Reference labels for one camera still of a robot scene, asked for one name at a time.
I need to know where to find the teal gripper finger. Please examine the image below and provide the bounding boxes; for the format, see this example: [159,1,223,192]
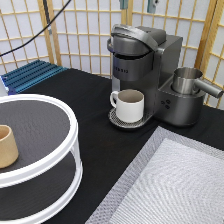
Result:
[147,0,159,14]
[119,0,128,10]

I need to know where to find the grey pod coffee machine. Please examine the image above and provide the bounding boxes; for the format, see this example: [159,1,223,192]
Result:
[107,24,205,130]

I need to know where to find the white ceramic coffee mug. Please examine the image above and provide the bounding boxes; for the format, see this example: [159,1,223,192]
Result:
[110,89,144,123]

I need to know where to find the stainless steel milk frother jug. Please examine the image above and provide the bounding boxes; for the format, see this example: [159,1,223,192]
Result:
[172,67,223,98]

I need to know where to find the blue ribbed metal block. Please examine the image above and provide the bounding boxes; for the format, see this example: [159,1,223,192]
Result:
[2,60,66,95]

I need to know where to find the grey woven placemat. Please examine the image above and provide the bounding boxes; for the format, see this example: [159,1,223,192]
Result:
[85,127,224,224]

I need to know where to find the white two-tier round shelf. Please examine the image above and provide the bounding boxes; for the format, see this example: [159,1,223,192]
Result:
[0,94,83,224]

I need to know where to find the tan beige cup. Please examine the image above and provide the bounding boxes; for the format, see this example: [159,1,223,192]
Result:
[0,125,19,168]

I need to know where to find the black cable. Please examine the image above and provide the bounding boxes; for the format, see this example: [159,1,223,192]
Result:
[0,0,73,58]

